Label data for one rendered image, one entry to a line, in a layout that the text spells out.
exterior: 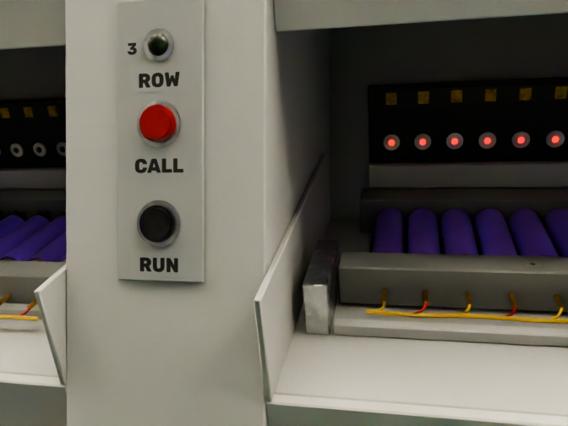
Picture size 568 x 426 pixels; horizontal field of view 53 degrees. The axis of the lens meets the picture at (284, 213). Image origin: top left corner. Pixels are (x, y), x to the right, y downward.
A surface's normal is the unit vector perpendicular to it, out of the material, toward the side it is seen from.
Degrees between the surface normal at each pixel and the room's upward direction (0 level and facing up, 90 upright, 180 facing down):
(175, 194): 90
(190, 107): 90
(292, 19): 112
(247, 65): 90
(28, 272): 22
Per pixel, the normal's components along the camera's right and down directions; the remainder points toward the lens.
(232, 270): -0.22, 0.01
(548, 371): -0.08, -0.92
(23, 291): -0.20, 0.40
